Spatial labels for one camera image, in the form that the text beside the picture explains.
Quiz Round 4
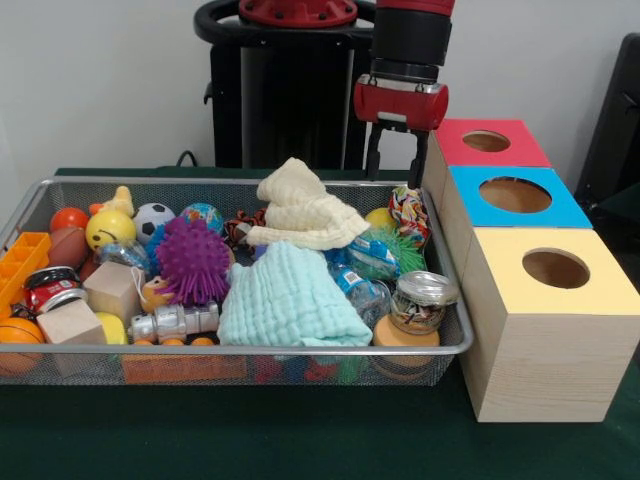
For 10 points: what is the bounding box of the cream muslin cloth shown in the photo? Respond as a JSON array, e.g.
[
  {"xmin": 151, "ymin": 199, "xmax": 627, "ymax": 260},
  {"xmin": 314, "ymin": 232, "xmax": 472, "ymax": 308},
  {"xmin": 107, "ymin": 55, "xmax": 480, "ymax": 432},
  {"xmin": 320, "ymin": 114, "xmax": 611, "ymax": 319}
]
[{"xmin": 245, "ymin": 157, "xmax": 372, "ymax": 251}]

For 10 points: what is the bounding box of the green spiky ball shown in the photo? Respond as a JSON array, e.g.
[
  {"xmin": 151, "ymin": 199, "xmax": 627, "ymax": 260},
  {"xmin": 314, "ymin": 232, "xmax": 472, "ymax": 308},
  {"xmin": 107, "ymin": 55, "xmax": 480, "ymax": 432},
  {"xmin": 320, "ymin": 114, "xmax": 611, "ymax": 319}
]
[{"xmin": 349, "ymin": 225, "xmax": 427, "ymax": 279}]

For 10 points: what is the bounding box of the green-clothed side table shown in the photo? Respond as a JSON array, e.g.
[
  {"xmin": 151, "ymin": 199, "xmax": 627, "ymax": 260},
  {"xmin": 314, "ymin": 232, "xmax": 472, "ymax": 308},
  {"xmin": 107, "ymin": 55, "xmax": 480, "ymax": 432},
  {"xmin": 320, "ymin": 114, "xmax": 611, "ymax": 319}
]
[{"xmin": 589, "ymin": 182, "xmax": 640, "ymax": 236}]

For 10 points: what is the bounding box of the black-and-white soccer ball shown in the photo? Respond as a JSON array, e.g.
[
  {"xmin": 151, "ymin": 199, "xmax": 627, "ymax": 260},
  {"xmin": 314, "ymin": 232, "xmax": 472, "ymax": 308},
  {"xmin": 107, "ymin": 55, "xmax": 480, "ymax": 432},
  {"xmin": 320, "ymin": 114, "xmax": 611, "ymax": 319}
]
[{"xmin": 133, "ymin": 202, "xmax": 177, "ymax": 246}]

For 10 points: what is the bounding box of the orange toy basketball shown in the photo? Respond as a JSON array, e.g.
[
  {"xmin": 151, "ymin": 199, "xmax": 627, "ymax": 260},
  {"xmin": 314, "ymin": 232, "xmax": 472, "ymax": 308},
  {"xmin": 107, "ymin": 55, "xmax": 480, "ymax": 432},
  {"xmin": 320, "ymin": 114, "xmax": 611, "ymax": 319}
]
[{"xmin": 0, "ymin": 318, "xmax": 47, "ymax": 376}]

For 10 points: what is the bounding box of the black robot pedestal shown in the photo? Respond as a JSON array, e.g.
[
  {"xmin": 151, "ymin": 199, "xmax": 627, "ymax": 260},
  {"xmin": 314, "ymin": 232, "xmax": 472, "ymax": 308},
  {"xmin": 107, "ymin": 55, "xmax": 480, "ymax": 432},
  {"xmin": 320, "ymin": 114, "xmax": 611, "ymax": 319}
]
[{"xmin": 193, "ymin": 0, "xmax": 382, "ymax": 170}]

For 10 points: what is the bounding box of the dark green table cloth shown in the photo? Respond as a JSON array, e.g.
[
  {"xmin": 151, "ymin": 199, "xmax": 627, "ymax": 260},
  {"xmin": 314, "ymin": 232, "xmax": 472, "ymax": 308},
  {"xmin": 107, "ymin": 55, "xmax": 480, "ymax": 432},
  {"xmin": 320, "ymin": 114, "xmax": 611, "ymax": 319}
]
[{"xmin": 0, "ymin": 167, "xmax": 640, "ymax": 480}]

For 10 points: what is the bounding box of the silver mesh bin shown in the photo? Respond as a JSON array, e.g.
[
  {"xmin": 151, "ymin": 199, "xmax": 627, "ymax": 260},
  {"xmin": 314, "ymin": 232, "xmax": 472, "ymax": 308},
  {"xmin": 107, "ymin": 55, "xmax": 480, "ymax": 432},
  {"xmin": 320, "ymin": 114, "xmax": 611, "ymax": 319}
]
[{"xmin": 0, "ymin": 175, "xmax": 475, "ymax": 387}]

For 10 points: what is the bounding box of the crushed drink can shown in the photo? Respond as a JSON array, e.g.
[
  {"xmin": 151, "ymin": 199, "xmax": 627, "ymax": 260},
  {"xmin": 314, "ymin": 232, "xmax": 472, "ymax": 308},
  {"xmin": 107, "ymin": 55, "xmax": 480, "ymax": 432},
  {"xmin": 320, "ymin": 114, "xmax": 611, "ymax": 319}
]
[{"xmin": 390, "ymin": 271, "xmax": 461, "ymax": 336}]

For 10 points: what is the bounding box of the wooden three-hole box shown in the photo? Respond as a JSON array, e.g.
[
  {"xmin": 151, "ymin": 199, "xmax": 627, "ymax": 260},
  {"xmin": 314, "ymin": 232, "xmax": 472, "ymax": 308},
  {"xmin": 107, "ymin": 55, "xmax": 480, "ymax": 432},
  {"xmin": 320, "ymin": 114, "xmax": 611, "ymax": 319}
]
[{"xmin": 422, "ymin": 118, "xmax": 640, "ymax": 424}]

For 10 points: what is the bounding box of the mint green muslin cloth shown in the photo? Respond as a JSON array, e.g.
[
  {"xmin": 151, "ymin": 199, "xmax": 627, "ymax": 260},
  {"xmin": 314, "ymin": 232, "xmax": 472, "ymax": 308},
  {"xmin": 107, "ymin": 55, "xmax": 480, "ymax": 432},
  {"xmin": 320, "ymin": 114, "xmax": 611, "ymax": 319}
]
[{"xmin": 217, "ymin": 240, "xmax": 375, "ymax": 348}]

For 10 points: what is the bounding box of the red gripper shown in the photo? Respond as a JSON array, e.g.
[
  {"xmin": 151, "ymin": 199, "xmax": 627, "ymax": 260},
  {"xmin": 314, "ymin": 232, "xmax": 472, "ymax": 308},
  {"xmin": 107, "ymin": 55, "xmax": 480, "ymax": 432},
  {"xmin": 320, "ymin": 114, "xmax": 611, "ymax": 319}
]
[{"xmin": 352, "ymin": 74, "xmax": 450, "ymax": 191}]

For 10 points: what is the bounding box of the purple spiky ball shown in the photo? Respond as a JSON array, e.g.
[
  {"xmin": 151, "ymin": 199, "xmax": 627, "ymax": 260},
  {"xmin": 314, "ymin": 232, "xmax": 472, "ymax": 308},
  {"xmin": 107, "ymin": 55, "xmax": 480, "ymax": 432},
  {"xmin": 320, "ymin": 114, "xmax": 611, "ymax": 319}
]
[{"xmin": 158, "ymin": 215, "xmax": 234, "ymax": 306}]

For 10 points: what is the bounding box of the orange plastic grid tray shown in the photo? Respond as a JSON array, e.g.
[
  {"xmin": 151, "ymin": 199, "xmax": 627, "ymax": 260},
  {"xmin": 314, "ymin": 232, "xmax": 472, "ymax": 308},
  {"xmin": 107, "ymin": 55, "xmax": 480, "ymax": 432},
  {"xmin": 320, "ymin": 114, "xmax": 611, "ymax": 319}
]
[{"xmin": 0, "ymin": 231, "xmax": 53, "ymax": 321}]

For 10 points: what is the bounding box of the yellow smiley ball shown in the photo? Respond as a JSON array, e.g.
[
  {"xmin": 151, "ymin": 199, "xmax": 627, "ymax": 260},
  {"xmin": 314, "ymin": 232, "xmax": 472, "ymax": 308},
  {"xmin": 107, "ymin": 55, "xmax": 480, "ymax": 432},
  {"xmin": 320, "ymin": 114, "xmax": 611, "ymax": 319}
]
[{"xmin": 84, "ymin": 209, "xmax": 138, "ymax": 252}]

